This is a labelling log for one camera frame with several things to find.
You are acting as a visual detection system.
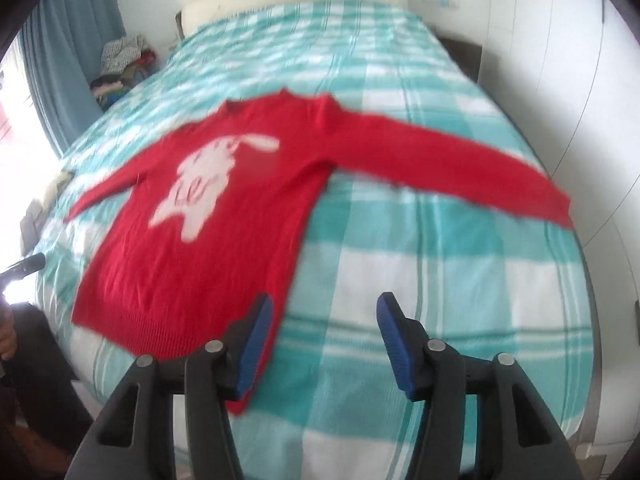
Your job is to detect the dark nightstand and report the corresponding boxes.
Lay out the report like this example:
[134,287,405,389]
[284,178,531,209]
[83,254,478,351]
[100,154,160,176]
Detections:
[440,35,483,83]

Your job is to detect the white wardrobe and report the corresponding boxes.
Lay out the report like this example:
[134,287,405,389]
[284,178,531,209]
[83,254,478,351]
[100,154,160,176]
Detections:
[485,0,640,461]

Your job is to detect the person's dark pants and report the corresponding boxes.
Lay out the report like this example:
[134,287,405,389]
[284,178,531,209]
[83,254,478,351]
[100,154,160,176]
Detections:
[0,302,96,461]

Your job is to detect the blue curtain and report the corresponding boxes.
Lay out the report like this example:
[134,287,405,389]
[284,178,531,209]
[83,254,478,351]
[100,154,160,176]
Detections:
[20,0,126,161]

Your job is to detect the red sweater with white print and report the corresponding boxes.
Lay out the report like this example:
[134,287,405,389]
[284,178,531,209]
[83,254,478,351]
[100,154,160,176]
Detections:
[65,87,573,417]

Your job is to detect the pile of clothes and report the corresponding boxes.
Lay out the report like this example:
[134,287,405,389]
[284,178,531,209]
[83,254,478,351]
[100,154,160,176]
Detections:
[90,35,161,111]

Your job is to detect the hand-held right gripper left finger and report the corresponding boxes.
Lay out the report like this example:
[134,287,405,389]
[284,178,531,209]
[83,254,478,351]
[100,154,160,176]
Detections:
[70,292,275,480]

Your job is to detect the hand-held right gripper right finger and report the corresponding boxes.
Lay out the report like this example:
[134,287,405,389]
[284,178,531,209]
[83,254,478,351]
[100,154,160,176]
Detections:
[376,291,586,480]

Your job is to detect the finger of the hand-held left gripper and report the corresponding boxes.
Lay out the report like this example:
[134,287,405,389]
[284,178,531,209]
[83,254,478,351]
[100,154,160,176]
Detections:
[0,253,47,281]

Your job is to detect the teal checkered bed sheet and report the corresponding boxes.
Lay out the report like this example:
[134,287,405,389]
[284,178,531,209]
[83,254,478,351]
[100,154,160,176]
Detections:
[20,0,601,480]

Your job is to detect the person's left hand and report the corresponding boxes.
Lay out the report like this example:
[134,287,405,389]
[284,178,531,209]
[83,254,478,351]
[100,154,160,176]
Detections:
[0,307,18,362]

